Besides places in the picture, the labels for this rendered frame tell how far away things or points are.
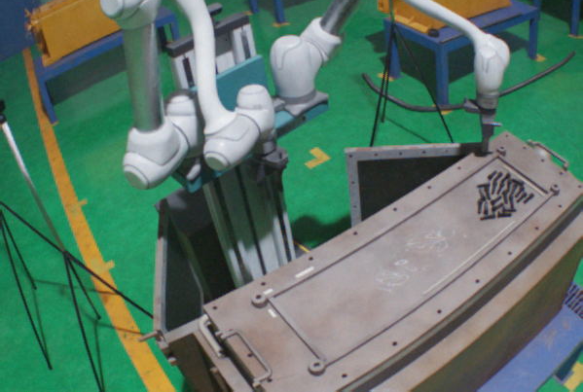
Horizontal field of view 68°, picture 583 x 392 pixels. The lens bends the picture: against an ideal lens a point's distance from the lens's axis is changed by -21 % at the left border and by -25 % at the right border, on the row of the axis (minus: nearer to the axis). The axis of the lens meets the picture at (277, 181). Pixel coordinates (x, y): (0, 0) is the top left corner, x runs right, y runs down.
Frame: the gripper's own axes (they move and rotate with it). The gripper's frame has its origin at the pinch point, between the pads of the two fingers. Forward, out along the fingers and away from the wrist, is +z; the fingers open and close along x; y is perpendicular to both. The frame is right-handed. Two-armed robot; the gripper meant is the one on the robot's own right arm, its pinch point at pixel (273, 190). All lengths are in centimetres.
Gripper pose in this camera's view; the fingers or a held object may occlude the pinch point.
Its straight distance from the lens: 181.4
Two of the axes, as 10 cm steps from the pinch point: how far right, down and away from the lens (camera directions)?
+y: -6.3, -4.0, 6.6
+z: 1.6, 7.7, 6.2
